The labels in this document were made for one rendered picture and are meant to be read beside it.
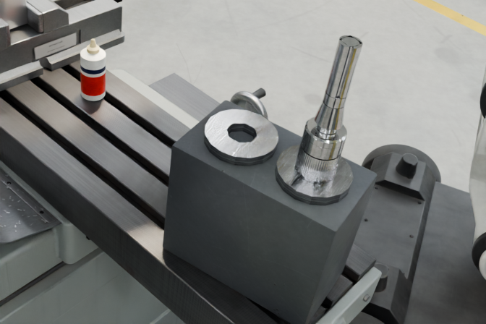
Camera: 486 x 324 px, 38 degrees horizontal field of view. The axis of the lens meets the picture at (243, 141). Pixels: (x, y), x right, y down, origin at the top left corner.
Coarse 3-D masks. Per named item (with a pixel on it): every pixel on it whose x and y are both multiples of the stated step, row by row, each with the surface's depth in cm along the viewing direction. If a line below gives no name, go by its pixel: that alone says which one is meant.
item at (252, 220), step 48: (192, 144) 83; (240, 144) 82; (288, 144) 85; (192, 192) 85; (240, 192) 80; (288, 192) 78; (336, 192) 78; (192, 240) 90; (240, 240) 84; (288, 240) 80; (336, 240) 78; (240, 288) 89; (288, 288) 84
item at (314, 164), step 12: (300, 144) 78; (312, 144) 75; (300, 156) 78; (312, 156) 76; (324, 156) 76; (336, 156) 77; (300, 168) 78; (312, 168) 77; (324, 168) 77; (336, 168) 79; (312, 180) 78; (324, 180) 78
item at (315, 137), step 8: (312, 120) 77; (304, 128) 76; (312, 128) 76; (344, 128) 77; (312, 136) 75; (320, 136) 75; (328, 136) 75; (336, 136) 75; (344, 136) 76; (320, 144) 75; (328, 144) 75; (336, 144) 75
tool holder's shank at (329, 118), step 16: (336, 48) 70; (352, 48) 68; (336, 64) 70; (352, 64) 70; (336, 80) 71; (336, 96) 72; (320, 112) 74; (336, 112) 73; (320, 128) 75; (336, 128) 74
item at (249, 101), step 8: (232, 96) 168; (240, 96) 165; (248, 96) 164; (256, 96) 164; (264, 96) 167; (240, 104) 168; (248, 104) 165; (256, 104) 163; (256, 112) 165; (264, 112) 163
